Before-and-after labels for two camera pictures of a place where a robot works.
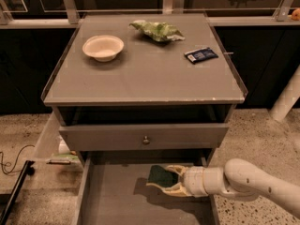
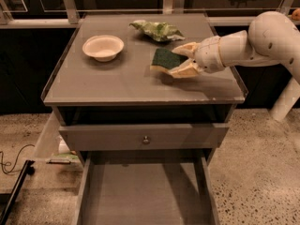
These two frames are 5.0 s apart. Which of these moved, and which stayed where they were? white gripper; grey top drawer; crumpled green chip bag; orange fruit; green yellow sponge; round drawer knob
Moved: white gripper; green yellow sponge
Stayed: crumpled green chip bag; orange fruit; grey top drawer; round drawer knob
